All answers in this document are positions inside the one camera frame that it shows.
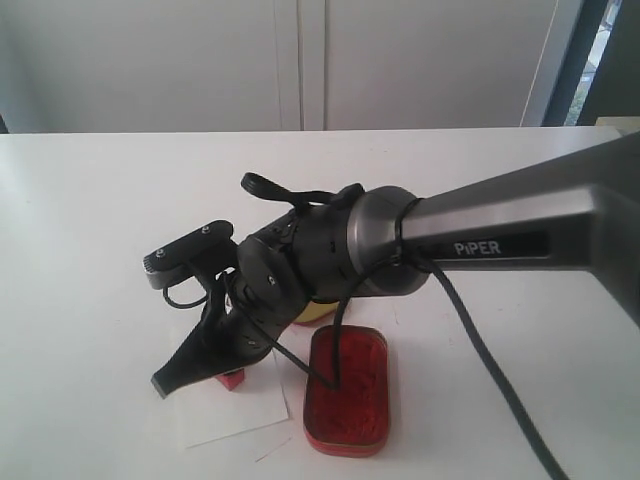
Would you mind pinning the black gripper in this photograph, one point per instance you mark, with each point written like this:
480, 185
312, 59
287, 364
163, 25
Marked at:
240, 324

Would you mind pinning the red stamp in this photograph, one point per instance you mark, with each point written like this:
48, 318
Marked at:
231, 380

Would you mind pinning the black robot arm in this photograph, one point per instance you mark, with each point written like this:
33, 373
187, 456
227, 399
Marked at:
576, 212

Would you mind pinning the red ink pad tin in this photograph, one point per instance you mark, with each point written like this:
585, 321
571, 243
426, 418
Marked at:
354, 420

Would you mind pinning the white paper sheet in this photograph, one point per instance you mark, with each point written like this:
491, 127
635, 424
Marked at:
208, 412

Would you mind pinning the gold tin lid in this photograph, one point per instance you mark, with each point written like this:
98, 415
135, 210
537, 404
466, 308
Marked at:
316, 313

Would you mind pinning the white cabinet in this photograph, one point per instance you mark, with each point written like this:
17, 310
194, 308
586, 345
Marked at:
137, 66

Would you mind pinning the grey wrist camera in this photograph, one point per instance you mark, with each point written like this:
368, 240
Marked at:
208, 249

